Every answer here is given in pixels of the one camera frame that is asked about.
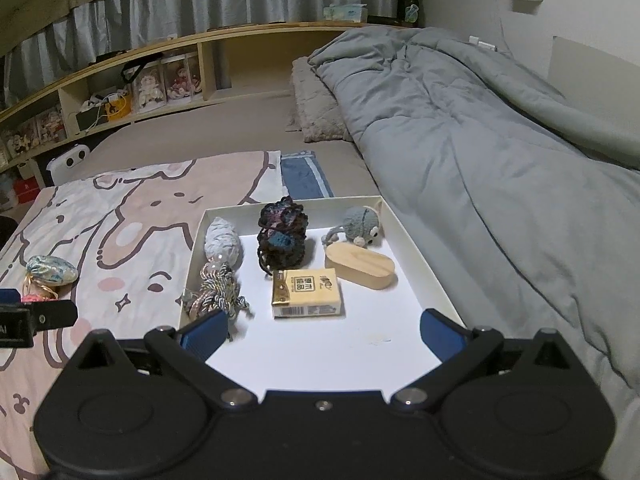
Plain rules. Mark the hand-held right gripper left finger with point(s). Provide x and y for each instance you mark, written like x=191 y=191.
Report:
x=202 y=335

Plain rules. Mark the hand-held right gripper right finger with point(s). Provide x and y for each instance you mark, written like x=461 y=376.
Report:
x=442 y=335

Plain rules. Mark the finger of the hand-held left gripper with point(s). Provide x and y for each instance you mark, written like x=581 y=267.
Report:
x=52 y=315

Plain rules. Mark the light blue yarn ball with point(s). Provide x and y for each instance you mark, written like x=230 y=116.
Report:
x=223 y=242

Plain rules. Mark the oval wooden block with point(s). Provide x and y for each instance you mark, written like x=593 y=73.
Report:
x=360 y=266

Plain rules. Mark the yellow cardboard box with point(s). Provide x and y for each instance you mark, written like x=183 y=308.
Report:
x=307 y=295

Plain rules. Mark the white cardboard box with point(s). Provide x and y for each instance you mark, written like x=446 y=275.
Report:
x=320 y=350

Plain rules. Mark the blue brown crochet piece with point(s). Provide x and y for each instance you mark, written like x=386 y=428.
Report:
x=282 y=240

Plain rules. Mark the grey crochet mouse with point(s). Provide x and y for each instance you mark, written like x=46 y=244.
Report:
x=357 y=222

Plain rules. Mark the printed cartoon blanket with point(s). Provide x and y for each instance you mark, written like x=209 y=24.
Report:
x=125 y=265

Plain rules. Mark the red box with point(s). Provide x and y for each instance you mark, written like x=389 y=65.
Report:
x=25 y=189

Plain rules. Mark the white heater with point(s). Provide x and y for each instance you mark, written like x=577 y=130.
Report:
x=70 y=161

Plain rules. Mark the figurine display box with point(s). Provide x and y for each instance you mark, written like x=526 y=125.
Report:
x=50 y=127
x=17 y=141

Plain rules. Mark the grey duvet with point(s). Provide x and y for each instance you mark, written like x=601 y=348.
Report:
x=475 y=160

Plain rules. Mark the blue striped towel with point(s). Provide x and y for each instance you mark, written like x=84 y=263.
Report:
x=305 y=176

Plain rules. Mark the dark storage box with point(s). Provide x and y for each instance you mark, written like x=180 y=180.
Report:
x=90 y=121

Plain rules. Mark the bed with taupe sheet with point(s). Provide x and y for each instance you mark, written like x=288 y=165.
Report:
x=200 y=135

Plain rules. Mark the small yellow box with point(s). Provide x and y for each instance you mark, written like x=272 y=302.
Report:
x=120 y=106

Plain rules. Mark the clear case with white doll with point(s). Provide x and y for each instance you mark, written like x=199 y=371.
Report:
x=149 y=89

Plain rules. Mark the clear case with pink doll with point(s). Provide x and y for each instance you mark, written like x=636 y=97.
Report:
x=182 y=80

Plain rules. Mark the fuzzy beige pillow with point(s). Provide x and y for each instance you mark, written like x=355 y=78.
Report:
x=316 y=102

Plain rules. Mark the wooden headboard shelf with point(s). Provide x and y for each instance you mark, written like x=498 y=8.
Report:
x=165 y=45

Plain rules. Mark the white plug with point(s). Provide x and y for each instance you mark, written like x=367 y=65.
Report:
x=482 y=42

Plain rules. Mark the grey curtain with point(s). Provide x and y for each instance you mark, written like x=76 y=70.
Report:
x=200 y=5

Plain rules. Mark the green glass bottle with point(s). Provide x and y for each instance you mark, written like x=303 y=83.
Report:
x=411 y=6

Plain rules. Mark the tissue box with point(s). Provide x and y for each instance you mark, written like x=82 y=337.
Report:
x=345 y=11

